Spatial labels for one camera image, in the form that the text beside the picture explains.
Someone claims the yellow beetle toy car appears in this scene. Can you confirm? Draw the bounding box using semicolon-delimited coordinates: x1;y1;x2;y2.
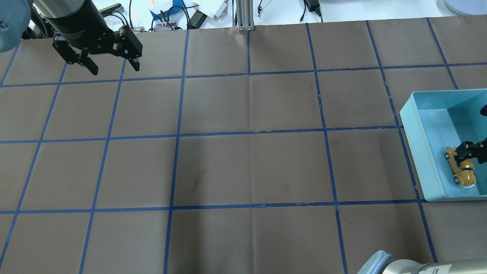
444;147;477;188

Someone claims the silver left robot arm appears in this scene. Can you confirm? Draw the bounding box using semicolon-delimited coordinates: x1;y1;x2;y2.
0;0;143;76

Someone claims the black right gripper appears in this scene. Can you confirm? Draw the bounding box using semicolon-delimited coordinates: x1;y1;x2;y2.
455;105;487;169

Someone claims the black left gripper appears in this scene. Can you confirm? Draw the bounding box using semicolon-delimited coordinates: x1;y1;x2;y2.
40;0;143;76

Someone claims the aluminium frame post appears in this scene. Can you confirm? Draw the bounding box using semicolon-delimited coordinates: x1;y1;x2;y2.
233;0;255;31

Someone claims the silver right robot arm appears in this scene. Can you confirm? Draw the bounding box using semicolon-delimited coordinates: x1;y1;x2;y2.
359;101;487;274

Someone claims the brown paper table mat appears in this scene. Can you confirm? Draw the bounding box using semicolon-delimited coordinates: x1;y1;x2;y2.
1;16;486;274

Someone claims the light blue plastic bin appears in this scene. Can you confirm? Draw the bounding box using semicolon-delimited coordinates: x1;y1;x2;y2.
400;89;487;202

